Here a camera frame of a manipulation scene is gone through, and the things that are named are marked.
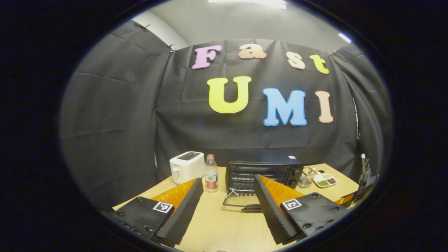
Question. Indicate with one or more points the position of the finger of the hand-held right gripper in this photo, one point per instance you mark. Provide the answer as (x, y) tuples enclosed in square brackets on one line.
[(345, 199)]

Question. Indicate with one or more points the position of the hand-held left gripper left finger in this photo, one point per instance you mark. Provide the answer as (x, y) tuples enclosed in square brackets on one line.
[(182, 213)]

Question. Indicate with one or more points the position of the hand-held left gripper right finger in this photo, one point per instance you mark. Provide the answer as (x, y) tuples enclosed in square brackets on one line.
[(271, 213)]

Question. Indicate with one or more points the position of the black electric oven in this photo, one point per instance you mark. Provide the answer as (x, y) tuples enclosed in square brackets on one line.
[(266, 162)]

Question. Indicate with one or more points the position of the white divided dish of beans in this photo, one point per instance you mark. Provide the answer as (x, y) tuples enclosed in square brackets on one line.
[(325, 180)]

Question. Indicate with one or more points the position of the white toaster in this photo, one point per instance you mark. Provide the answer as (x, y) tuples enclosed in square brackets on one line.
[(187, 168)]

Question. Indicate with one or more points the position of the clear plastic bottle red label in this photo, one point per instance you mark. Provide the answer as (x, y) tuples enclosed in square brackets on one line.
[(211, 176)]

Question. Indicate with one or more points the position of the black backdrop cloth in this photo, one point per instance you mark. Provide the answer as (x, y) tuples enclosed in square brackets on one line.
[(175, 122)]

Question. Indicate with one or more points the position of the small ceiling light panel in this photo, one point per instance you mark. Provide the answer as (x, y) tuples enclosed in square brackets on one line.
[(344, 37)]

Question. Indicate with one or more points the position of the large ceiling light panel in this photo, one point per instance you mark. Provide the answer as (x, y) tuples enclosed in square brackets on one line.
[(248, 2)]

